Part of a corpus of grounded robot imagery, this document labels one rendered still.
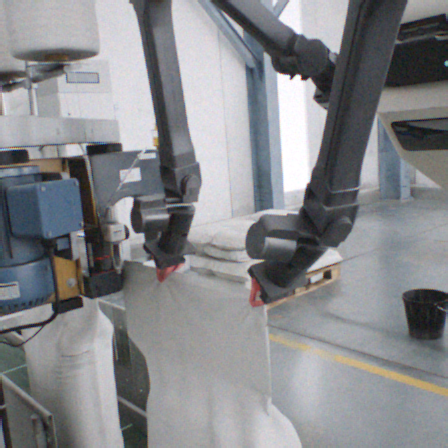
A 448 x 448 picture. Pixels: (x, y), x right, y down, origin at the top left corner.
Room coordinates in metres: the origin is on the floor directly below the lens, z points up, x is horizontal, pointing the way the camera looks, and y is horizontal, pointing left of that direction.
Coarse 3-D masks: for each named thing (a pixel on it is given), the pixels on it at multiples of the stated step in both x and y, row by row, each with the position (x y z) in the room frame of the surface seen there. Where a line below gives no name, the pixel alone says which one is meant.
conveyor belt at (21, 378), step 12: (0, 348) 2.52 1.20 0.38; (12, 348) 2.50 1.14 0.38; (0, 360) 2.36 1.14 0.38; (12, 360) 2.35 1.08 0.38; (24, 360) 2.34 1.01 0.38; (0, 372) 2.22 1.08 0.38; (12, 372) 2.21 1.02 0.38; (24, 372) 2.20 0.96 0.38; (24, 384) 2.08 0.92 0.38; (120, 420) 1.72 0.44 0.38; (132, 432) 1.64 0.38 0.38; (132, 444) 1.57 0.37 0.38; (144, 444) 1.56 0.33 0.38
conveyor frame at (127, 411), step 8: (8, 336) 2.67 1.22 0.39; (16, 336) 2.57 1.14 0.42; (16, 344) 2.59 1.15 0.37; (24, 352) 2.51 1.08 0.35; (120, 400) 1.80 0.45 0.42; (120, 408) 1.79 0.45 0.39; (128, 408) 1.75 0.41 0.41; (136, 408) 1.73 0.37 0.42; (120, 416) 1.80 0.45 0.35; (128, 416) 1.75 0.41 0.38; (136, 416) 1.71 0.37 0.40; (144, 416) 1.67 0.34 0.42; (136, 424) 1.72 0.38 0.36; (144, 424) 1.67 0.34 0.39; (144, 432) 1.68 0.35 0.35
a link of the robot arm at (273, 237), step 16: (256, 224) 0.77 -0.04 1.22; (272, 224) 0.75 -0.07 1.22; (288, 224) 0.76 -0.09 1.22; (304, 224) 0.78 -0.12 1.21; (336, 224) 0.74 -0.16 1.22; (256, 240) 0.76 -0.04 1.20; (272, 240) 0.75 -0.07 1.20; (288, 240) 0.76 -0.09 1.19; (320, 240) 0.75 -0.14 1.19; (336, 240) 0.75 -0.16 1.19; (256, 256) 0.75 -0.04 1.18; (272, 256) 0.76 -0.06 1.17; (288, 256) 0.77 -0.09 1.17
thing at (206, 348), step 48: (144, 288) 1.17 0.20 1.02; (192, 288) 1.03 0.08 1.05; (240, 288) 0.93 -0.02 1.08; (144, 336) 1.19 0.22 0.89; (192, 336) 1.04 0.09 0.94; (240, 336) 0.94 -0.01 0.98; (192, 384) 1.01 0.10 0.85; (240, 384) 0.94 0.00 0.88; (192, 432) 0.94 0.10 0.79; (240, 432) 0.88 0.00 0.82; (288, 432) 0.89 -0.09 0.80
